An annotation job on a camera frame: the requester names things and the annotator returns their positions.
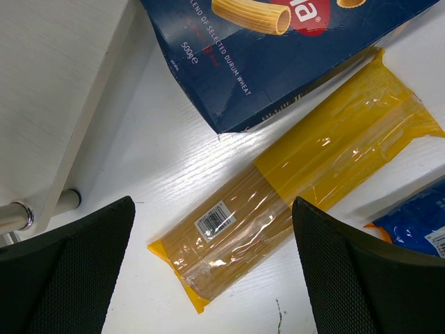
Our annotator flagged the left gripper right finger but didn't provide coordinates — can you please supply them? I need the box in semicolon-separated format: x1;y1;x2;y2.
292;197;444;333

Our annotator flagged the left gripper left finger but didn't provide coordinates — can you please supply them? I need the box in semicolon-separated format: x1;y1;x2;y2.
1;196;136;333

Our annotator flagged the blue and orange pasta bag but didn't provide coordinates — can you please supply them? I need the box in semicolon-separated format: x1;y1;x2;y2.
364;179;444;258

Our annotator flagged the white two-tier shelf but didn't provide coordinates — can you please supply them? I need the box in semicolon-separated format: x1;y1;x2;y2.
1;1;139;239

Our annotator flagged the blue Barilla pasta box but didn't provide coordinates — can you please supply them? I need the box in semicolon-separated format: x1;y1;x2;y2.
143;1;433;134

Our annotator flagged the yellow spaghetti pack left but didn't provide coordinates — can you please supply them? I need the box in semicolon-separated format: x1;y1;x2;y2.
149;54;444;313

